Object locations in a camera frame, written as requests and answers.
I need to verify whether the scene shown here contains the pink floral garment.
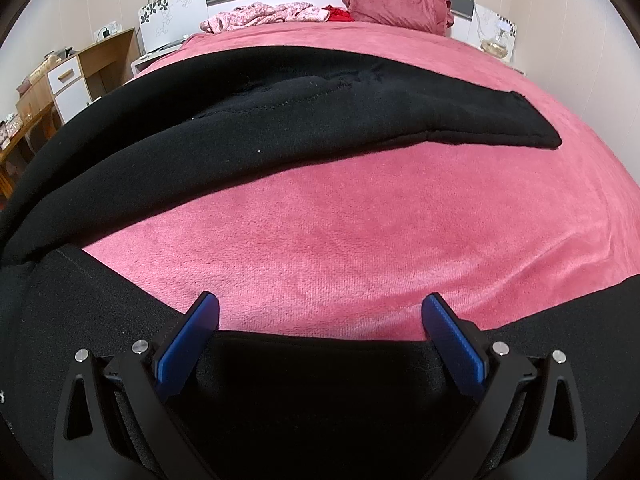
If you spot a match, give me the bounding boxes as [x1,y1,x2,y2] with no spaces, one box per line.
[200,2,331,35]

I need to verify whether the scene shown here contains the maroon ruffled pillow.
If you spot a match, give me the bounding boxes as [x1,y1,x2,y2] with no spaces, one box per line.
[340,0,455,37]

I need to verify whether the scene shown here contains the wooden desk with white drawers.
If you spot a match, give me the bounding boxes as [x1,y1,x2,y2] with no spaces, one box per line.
[15,27,141,126]

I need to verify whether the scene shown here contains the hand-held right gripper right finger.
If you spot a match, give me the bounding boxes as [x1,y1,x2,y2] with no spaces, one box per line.
[421,292,588,480]

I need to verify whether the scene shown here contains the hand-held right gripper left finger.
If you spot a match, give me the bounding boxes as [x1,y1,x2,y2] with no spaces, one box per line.
[52,291,221,480]

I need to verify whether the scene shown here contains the black pants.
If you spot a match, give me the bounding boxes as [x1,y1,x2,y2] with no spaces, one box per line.
[0,46,640,480]

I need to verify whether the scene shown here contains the white nightstand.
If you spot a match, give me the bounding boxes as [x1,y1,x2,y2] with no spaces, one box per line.
[131,40,191,80]

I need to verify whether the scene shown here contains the pink fleece blanket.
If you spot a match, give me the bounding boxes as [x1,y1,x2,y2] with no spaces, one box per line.
[82,19,640,347]

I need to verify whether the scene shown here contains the white floral bedside panel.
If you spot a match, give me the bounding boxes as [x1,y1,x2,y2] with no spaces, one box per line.
[137,0,208,56]

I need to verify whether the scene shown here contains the glass table lamp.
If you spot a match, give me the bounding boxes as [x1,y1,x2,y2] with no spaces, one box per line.
[481,24,512,57]

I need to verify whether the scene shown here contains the low wooden table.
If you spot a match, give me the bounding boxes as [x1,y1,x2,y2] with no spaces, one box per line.
[0,102,57,199]

